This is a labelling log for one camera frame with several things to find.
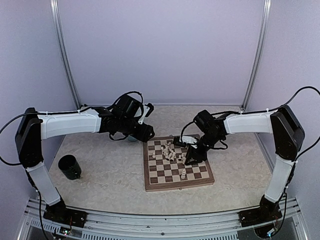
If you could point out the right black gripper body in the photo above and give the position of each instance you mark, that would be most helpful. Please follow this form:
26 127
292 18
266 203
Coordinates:
202 155

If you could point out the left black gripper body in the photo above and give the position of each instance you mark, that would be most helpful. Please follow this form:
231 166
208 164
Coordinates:
141 135

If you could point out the white chess king piece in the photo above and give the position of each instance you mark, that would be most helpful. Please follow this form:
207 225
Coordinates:
183 175

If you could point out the wooden chess board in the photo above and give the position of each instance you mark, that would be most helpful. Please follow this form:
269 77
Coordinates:
161 176

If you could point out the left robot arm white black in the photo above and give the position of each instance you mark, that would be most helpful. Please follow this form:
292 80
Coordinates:
127 117

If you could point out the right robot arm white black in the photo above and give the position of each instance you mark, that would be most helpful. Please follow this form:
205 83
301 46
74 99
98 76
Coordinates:
281 123

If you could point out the white chess piece pile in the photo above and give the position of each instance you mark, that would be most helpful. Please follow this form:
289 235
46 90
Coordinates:
165 150

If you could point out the light blue mug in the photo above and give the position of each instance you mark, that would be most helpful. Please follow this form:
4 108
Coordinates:
132 139

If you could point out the black ribbed cup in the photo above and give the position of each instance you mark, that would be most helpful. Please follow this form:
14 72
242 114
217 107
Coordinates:
69 166

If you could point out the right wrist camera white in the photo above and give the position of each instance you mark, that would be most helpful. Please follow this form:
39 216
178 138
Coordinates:
183 141

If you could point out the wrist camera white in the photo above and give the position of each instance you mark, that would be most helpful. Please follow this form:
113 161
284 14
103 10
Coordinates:
142 114
183 141

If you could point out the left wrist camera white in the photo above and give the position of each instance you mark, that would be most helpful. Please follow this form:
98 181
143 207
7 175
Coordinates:
142 114

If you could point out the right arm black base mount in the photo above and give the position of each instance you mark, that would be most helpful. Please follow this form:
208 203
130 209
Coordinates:
255 216

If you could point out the aluminium front rail frame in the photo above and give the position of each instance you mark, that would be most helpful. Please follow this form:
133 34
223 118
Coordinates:
103 225

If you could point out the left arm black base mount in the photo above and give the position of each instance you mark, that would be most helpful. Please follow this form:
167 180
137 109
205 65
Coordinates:
66 216

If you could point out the left aluminium corner post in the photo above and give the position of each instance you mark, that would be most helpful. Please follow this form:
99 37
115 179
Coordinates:
63 52

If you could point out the aluminium corner post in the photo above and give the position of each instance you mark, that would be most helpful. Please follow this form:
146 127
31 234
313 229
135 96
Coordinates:
63 52
258 53

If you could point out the right aluminium corner post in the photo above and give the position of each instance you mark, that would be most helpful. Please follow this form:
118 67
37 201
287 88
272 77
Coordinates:
258 53

